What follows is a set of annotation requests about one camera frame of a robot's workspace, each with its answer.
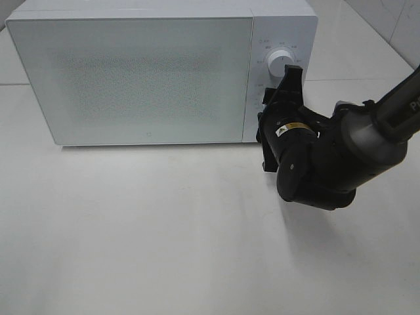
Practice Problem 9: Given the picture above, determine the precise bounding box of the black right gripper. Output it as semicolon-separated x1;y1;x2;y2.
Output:
256;64;331;173

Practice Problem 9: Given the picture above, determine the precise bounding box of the white microwave door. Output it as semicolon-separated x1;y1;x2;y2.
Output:
8;18;252;146

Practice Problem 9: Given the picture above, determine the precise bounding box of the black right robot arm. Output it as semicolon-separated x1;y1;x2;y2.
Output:
256;65;419;211

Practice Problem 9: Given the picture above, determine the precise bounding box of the upper white microwave knob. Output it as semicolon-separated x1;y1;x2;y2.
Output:
266;47;295;77

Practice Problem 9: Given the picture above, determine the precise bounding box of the white microwave oven body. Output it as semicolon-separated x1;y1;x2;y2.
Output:
5;1;318;146

